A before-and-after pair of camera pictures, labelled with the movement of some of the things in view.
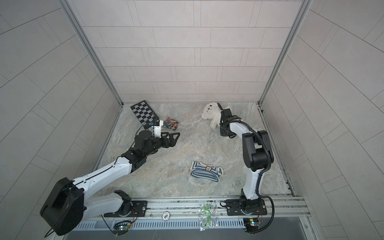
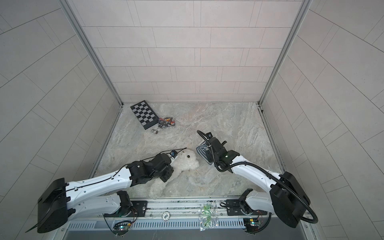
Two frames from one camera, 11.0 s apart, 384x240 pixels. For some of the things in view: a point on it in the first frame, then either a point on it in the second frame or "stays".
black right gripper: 222,132 -> 208,152
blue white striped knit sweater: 210,172 -> 201,149
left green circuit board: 121,228 stays
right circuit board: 252,224 stays
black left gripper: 171,143 -> 170,172
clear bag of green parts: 208,216 stays
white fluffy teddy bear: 212,111 -> 186,160
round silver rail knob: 166,215 stays
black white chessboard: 144,113 stays
